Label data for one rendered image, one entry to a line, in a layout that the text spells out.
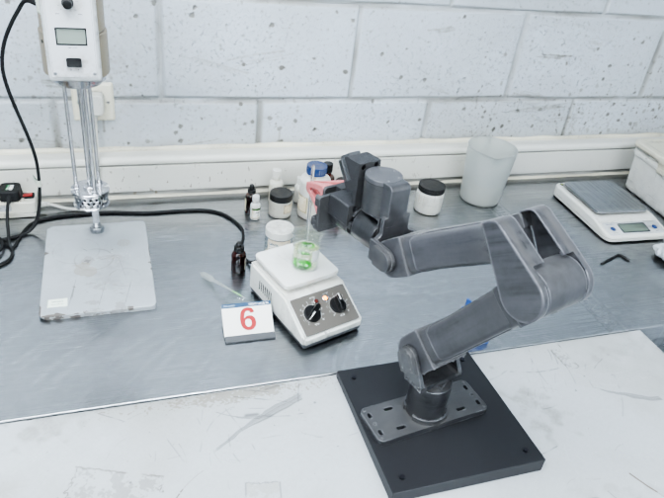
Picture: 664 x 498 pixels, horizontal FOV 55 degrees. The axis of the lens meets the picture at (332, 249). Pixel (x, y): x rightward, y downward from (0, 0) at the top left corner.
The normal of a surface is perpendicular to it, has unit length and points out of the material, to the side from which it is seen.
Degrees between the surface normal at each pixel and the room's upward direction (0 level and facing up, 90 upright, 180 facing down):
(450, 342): 87
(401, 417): 2
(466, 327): 92
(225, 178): 90
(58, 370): 0
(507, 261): 90
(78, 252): 0
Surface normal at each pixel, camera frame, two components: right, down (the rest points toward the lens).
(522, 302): -0.83, 0.23
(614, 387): 0.11, -0.83
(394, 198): 0.55, 0.48
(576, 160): 0.30, 0.55
